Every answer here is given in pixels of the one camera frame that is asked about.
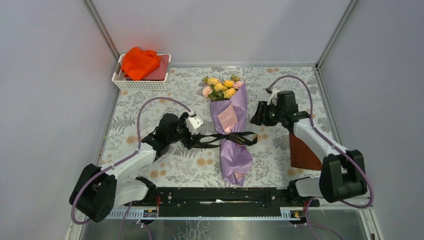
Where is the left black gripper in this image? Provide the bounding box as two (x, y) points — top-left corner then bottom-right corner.
(167, 113), (202, 150)

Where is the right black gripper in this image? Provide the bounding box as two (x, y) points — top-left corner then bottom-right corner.
(249, 101), (285, 127)

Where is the black strap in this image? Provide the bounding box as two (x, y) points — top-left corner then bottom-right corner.
(185, 131), (259, 150)

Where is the yellow fake flower bunch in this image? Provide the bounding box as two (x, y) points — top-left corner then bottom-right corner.
(202, 75), (245, 103)

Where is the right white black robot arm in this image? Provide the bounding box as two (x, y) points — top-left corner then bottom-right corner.
(250, 88), (369, 206)

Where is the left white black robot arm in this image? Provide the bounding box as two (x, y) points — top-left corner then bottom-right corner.
(69, 112), (204, 223)

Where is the floral patterned table mat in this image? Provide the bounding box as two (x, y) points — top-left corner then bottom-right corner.
(98, 66), (332, 188)

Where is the brown leather pad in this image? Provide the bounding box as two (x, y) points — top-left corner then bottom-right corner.
(289, 133), (322, 171)

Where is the dark red folded paper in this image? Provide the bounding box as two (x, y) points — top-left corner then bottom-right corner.
(143, 54), (171, 81)

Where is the white plastic basket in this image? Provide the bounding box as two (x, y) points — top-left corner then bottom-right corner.
(111, 54), (172, 91)

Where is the orange cloth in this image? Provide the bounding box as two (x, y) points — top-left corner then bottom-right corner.
(121, 47), (162, 81)

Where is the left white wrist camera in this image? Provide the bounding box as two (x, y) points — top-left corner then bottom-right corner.
(185, 111), (204, 135)

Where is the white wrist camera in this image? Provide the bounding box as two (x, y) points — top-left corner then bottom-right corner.
(185, 111), (204, 135)
(265, 87), (279, 106)

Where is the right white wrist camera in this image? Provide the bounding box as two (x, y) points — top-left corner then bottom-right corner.
(265, 87), (279, 106)

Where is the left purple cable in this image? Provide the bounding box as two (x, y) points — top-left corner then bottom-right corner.
(70, 96), (196, 240)

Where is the purple cable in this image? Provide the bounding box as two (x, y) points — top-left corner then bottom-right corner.
(70, 96), (196, 240)
(265, 75), (375, 240)

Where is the black mounting base rail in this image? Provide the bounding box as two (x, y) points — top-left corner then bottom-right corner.
(132, 187), (310, 218)

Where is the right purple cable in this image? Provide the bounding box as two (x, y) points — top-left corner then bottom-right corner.
(265, 75), (375, 240)

